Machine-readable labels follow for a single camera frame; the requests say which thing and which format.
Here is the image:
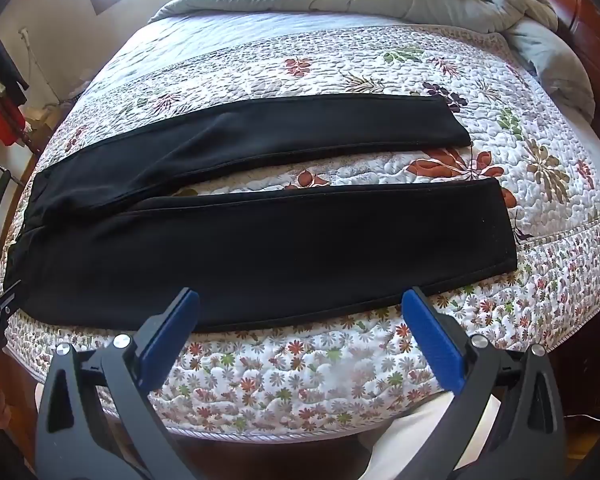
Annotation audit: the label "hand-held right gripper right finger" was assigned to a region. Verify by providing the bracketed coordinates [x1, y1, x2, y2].
[401, 286, 568, 480]

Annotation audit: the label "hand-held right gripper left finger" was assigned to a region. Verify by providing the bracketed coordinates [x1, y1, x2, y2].
[35, 287, 201, 480]

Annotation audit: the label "black pants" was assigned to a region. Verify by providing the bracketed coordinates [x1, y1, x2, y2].
[2, 92, 520, 333]

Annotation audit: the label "person's white clothing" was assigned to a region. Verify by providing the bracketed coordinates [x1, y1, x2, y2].
[355, 396, 461, 480]

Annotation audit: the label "floral quilted bedspread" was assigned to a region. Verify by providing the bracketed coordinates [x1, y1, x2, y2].
[0, 0, 600, 436]

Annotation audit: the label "red bag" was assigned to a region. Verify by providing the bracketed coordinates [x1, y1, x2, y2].
[0, 102, 28, 147]

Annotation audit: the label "cardboard box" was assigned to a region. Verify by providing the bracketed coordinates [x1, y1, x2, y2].
[29, 110, 57, 147]

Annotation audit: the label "dark hanging garment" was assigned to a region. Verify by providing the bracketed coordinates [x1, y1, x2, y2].
[0, 39, 28, 106]

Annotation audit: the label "light blue comforter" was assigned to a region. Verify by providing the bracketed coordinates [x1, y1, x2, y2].
[147, 0, 597, 123]

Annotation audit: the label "wooden headboard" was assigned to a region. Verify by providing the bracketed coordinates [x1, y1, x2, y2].
[457, 0, 600, 161]

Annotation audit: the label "white wall cable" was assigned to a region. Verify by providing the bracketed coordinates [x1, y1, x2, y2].
[20, 27, 61, 106]

